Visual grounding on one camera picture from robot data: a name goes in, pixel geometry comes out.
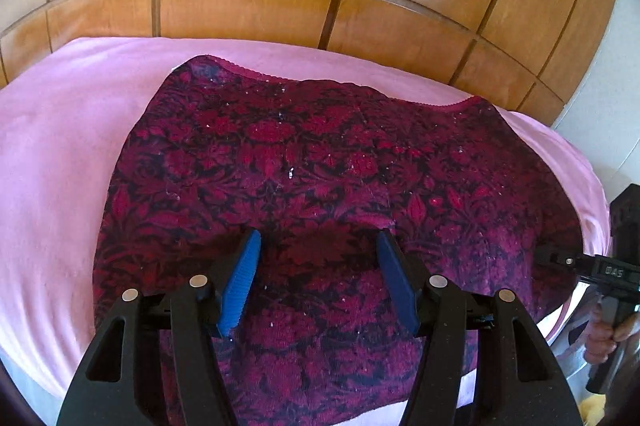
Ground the person's right hand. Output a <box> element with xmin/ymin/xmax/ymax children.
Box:
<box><xmin>584</xmin><ymin>298</ymin><xmax>640</xmax><ymax>365</ymax></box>

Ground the yellow cloth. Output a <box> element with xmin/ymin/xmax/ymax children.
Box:
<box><xmin>579</xmin><ymin>397</ymin><xmax>608</xmax><ymax>426</ymax></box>

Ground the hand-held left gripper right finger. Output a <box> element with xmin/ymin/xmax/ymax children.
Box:
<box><xmin>376</xmin><ymin>230</ymin><xmax>584</xmax><ymax>426</ymax></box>

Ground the white bed sheet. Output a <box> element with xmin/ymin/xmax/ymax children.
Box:
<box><xmin>0</xmin><ymin>346</ymin><xmax>68</xmax><ymax>414</ymax></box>

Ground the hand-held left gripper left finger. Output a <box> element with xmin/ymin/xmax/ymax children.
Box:
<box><xmin>56</xmin><ymin>228</ymin><xmax>264</xmax><ymax>426</ymax></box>

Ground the pink blanket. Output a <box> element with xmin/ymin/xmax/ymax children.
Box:
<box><xmin>0</xmin><ymin>37</ymin><xmax>614</xmax><ymax>422</ymax></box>

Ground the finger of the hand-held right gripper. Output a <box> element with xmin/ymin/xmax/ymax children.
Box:
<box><xmin>536</xmin><ymin>244</ymin><xmax>584</xmax><ymax>278</ymax></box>

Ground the dark red floral sweater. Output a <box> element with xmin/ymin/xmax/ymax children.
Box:
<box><xmin>92</xmin><ymin>54</ymin><xmax>585</xmax><ymax>426</ymax></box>

